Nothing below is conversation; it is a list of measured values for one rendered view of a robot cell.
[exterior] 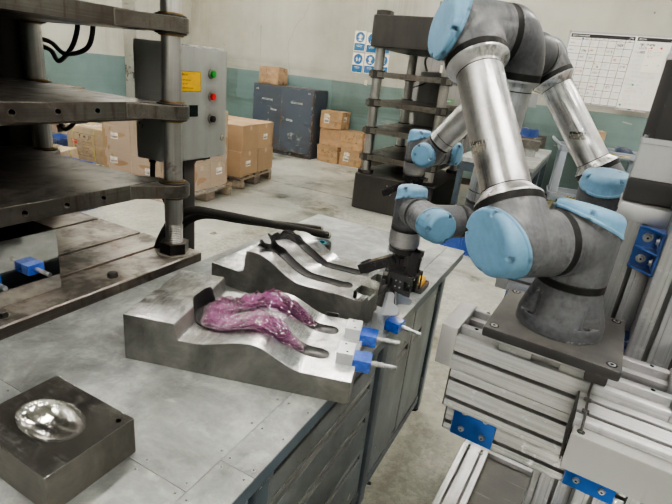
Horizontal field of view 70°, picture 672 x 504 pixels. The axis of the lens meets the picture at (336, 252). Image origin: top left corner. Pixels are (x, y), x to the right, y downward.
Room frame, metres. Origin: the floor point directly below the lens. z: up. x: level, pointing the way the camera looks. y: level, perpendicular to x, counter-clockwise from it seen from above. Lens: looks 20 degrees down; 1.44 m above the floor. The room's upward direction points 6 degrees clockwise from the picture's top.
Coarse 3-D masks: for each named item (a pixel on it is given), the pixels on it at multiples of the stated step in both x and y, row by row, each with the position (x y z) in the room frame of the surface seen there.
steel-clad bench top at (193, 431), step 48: (336, 240) 1.83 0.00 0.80; (384, 240) 1.90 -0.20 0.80; (144, 288) 1.23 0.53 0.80; (48, 336) 0.94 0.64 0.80; (96, 336) 0.96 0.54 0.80; (384, 336) 1.11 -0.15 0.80; (0, 384) 0.76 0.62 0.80; (96, 384) 0.79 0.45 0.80; (144, 384) 0.81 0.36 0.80; (192, 384) 0.83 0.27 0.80; (240, 384) 0.84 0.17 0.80; (144, 432) 0.68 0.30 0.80; (192, 432) 0.69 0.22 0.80; (240, 432) 0.70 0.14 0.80; (288, 432) 0.72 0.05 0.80; (0, 480) 0.55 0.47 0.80; (144, 480) 0.58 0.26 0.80; (192, 480) 0.59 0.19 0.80; (240, 480) 0.60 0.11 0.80
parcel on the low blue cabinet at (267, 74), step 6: (264, 66) 8.54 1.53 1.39; (270, 66) 8.50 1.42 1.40; (264, 72) 8.52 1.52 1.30; (270, 72) 8.47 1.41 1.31; (276, 72) 8.43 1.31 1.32; (282, 72) 8.51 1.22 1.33; (264, 78) 8.52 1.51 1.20; (270, 78) 8.46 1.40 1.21; (276, 78) 8.43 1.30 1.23; (282, 78) 8.52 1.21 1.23; (276, 84) 8.42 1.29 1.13; (282, 84) 8.54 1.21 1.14
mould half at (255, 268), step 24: (288, 240) 1.39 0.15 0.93; (312, 240) 1.45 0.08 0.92; (216, 264) 1.32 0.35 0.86; (240, 264) 1.34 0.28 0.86; (264, 264) 1.25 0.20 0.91; (288, 264) 1.27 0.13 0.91; (312, 264) 1.33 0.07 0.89; (240, 288) 1.28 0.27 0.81; (264, 288) 1.25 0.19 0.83; (288, 288) 1.21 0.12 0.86; (312, 288) 1.18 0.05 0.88; (336, 288) 1.19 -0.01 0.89; (336, 312) 1.14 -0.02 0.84; (360, 312) 1.12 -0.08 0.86
